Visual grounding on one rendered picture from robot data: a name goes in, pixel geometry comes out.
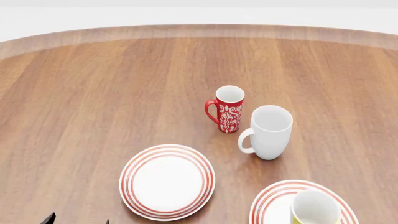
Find plain white mug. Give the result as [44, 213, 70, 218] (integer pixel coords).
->
[238, 105, 294, 161]

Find yellow and white mug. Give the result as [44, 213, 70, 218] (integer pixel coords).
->
[290, 189, 343, 224]

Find red white patterned mug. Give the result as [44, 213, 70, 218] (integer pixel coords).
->
[204, 85, 246, 134]

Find white plate red rings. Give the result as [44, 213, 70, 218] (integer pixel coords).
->
[249, 179, 360, 224]
[119, 144, 216, 222]

